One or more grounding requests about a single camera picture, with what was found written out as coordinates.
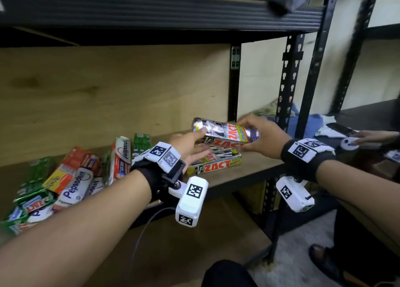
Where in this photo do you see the black sandal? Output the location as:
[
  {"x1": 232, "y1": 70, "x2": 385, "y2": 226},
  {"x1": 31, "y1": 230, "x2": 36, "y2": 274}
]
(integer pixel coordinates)
[{"x1": 308, "y1": 244, "x2": 355, "y2": 287}]

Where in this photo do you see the black metal shelf rack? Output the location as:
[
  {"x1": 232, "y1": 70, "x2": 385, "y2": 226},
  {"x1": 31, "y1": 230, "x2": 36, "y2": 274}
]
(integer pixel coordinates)
[
  {"x1": 0, "y1": 0, "x2": 342, "y2": 267},
  {"x1": 329, "y1": 0, "x2": 400, "y2": 132}
]

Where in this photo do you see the pile of colourful toothpaste boxes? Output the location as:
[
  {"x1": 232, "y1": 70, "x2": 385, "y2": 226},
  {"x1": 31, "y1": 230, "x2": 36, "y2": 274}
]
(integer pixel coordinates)
[{"x1": 0, "y1": 133, "x2": 153, "y2": 236}]

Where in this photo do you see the blue cloth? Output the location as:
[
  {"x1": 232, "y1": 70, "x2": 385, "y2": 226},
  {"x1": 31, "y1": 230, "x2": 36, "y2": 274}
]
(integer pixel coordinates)
[{"x1": 286, "y1": 104, "x2": 325, "y2": 139}]

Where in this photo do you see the person's left hand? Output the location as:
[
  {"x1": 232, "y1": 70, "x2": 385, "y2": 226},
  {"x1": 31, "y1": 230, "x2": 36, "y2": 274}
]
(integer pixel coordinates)
[{"x1": 169, "y1": 127, "x2": 213, "y2": 172}]

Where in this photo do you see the white cloth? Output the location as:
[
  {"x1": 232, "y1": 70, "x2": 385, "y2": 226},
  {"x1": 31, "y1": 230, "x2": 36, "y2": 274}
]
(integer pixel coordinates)
[{"x1": 315, "y1": 115, "x2": 346, "y2": 139}]

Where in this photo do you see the black phone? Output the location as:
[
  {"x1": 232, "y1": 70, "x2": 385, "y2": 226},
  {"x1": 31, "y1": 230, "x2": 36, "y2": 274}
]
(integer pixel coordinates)
[{"x1": 326, "y1": 122, "x2": 357, "y2": 137}]

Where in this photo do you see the white round device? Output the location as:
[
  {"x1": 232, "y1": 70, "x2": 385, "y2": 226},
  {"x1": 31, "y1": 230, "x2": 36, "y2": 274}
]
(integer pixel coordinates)
[{"x1": 340, "y1": 137, "x2": 360, "y2": 152}]

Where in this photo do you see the person's left forearm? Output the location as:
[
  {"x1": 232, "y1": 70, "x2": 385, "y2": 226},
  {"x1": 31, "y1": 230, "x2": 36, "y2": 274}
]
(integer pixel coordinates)
[{"x1": 0, "y1": 169, "x2": 153, "y2": 287}]

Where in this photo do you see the white marker block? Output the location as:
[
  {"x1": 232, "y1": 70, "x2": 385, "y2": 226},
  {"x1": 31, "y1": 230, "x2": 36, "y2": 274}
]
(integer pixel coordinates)
[{"x1": 384, "y1": 149, "x2": 400, "y2": 164}]

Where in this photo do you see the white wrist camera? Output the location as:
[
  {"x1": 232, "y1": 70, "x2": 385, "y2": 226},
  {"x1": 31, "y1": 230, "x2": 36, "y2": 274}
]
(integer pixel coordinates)
[
  {"x1": 276, "y1": 175, "x2": 315, "y2": 213},
  {"x1": 170, "y1": 176, "x2": 209, "y2": 228}
]

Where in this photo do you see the person's right forearm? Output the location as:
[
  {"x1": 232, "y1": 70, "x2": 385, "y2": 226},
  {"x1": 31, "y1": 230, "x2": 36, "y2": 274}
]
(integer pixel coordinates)
[{"x1": 315, "y1": 160, "x2": 400, "y2": 245}]

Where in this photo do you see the thin grey cable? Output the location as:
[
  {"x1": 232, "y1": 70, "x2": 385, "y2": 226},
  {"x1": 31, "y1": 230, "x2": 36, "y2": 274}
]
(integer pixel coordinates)
[{"x1": 131, "y1": 206, "x2": 177, "y2": 263}]

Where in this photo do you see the person's black trouser leg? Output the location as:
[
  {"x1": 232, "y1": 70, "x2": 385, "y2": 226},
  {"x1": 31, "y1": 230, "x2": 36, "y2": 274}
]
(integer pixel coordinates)
[
  {"x1": 332, "y1": 202, "x2": 400, "y2": 286},
  {"x1": 201, "y1": 259, "x2": 259, "y2": 287}
]

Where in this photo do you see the black wrist strap with markers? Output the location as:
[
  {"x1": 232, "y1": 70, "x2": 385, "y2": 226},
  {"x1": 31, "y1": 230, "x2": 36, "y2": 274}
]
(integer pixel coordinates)
[
  {"x1": 280, "y1": 138, "x2": 337, "y2": 183},
  {"x1": 130, "y1": 141, "x2": 187, "y2": 203}
]

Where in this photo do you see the person's right hand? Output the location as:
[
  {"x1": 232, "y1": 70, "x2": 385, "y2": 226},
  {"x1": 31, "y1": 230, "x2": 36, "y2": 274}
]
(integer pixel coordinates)
[{"x1": 236, "y1": 113, "x2": 293, "y2": 160}]

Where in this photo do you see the silver toothpaste box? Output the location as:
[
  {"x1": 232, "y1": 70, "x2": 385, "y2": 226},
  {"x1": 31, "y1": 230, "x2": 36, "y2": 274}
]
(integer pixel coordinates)
[
  {"x1": 191, "y1": 117, "x2": 260, "y2": 144},
  {"x1": 196, "y1": 136, "x2": 250, "y2": 150},
  {"x1": 186, "y1": 148, "x2": 243, "y2": 176}
]

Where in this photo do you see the wooden back panel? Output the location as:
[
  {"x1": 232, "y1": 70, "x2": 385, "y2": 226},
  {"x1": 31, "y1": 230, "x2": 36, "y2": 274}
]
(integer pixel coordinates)
[{"x1": 0, "y1": 44, "x2": 232, "y2": 167}]

